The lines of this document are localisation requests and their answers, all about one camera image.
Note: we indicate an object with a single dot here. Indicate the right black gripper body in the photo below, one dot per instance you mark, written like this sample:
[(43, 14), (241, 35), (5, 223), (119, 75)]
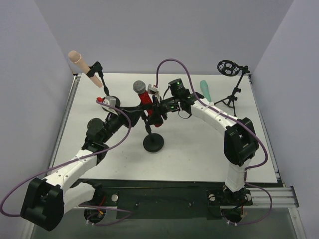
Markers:
[(162, 108)]

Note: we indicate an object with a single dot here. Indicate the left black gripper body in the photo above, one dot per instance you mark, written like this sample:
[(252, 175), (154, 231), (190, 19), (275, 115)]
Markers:
[(134, 113)]

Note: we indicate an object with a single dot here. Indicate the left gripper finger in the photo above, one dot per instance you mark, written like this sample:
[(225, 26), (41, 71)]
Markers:
[(134, 109), (136, 116)]

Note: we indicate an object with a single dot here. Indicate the red glitter microphone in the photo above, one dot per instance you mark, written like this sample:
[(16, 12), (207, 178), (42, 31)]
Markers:
[(140, 88)]

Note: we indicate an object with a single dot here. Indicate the black mic stand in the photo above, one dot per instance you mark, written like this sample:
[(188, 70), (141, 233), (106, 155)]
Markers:
[(97, 69), (153, 142)]

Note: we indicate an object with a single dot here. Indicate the pink microphone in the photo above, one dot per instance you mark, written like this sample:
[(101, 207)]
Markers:
[(77, 59)]

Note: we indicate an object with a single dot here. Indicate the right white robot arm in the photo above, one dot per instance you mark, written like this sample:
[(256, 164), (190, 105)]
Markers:
[(240, 144)]

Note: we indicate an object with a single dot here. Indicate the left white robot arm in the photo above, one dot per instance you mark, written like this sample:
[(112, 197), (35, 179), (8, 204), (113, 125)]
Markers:
[(48, 199)]

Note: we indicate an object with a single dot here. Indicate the teal microphone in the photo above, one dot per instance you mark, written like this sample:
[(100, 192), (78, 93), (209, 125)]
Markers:
[(205, 90)]

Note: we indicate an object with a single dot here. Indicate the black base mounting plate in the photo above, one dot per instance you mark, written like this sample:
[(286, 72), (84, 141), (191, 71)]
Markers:
[(168, 199)]

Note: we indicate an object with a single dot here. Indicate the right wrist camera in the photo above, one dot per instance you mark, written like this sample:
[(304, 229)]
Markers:
[(153, 90)]

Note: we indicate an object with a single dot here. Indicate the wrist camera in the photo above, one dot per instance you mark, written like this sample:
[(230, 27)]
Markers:
[(153, 90), (108, 103)]

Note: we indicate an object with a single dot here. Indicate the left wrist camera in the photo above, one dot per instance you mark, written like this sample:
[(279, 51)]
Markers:
[(108, 103)]

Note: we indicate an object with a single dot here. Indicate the aluminium frame rail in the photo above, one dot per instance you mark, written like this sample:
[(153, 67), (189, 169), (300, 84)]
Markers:
[(284, 197)]

